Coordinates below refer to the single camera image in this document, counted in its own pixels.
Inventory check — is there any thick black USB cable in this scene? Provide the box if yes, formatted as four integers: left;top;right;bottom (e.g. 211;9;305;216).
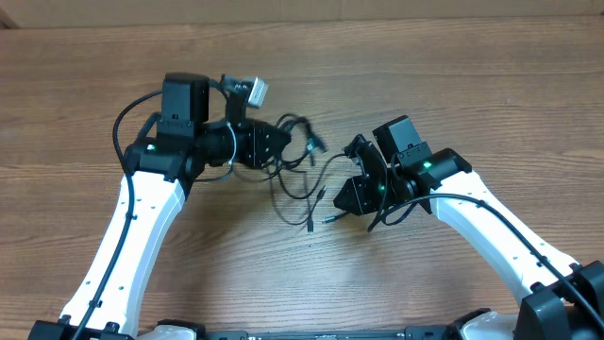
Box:
263;111;329;174

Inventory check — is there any thin black USB-C cable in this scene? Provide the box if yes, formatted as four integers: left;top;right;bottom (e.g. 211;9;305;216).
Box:
268;151;353;235

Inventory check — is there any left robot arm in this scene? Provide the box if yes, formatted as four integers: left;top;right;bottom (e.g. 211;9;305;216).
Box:
29;73;291;339

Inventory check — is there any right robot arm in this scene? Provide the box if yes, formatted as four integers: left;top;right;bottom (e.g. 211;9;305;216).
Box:
333;115;603;340

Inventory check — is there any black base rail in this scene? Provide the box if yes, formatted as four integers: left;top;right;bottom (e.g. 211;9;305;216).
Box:
201;325;462;340

